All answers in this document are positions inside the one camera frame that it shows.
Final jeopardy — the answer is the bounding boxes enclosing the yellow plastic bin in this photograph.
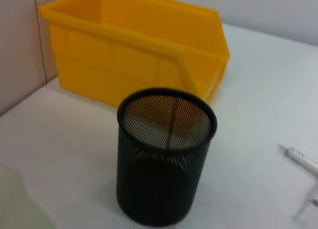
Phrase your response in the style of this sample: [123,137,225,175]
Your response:
[38,0,231,108]

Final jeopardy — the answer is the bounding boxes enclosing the silver pen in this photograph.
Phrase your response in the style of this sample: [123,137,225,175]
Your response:
[278,144,318,176]

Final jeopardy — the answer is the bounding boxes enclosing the black mesh pen holder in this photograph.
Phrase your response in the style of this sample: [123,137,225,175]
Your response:
[116,87,219,226]

